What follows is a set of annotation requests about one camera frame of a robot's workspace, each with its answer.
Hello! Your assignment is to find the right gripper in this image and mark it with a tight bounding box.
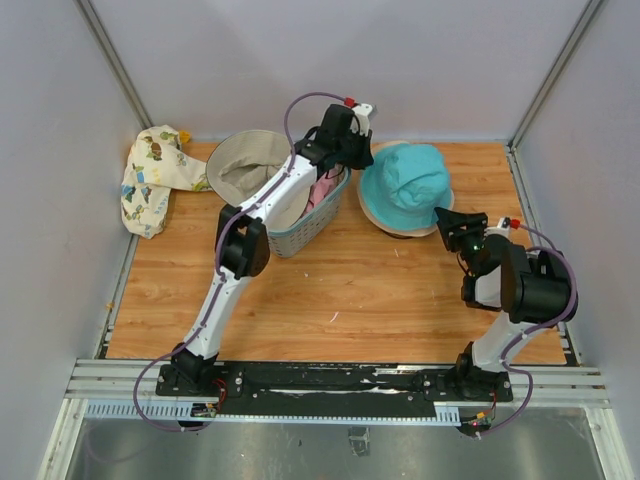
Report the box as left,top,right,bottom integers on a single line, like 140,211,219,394
434,207,488,275

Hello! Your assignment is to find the pink bucket hat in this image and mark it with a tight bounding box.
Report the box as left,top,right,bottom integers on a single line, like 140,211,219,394
303,167,340,215

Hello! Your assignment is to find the turquoise bucket hat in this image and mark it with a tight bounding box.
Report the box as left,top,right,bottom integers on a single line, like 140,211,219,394
358,144,454,233

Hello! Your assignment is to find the grey plastic laundry basket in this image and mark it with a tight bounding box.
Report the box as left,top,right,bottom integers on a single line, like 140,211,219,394
268,169,351,258

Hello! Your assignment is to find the khaki wide brim hat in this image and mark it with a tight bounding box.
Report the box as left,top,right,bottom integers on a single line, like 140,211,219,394
205,130,290,207

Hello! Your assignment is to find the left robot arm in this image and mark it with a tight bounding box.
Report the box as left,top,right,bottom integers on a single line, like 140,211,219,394
170,98,376,396

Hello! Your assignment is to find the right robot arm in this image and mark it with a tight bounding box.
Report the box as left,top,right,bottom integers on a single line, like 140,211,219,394
424,207,578,402

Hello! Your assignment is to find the cartoon print cloth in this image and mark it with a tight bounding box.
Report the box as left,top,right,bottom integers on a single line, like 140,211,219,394
120,125,211,239

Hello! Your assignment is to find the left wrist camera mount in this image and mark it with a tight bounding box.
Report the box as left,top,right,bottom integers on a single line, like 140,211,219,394
343,97,377,137

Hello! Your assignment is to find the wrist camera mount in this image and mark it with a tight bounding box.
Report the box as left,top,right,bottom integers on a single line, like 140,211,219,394
485,217,521,239
343,97,377,137

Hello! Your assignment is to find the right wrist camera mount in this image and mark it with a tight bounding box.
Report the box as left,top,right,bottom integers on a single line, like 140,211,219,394
485,217,521,239

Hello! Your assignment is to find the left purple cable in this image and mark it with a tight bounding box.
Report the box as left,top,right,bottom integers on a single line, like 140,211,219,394
132,91,356,464

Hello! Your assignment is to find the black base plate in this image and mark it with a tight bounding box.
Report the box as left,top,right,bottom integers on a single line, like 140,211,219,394
155,361,513,418

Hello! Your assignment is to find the grey cable duct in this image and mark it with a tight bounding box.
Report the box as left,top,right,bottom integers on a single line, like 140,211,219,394
84,402,461,426

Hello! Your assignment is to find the aluminium frame rail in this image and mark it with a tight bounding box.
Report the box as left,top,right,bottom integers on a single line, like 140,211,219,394
67,359,609,405

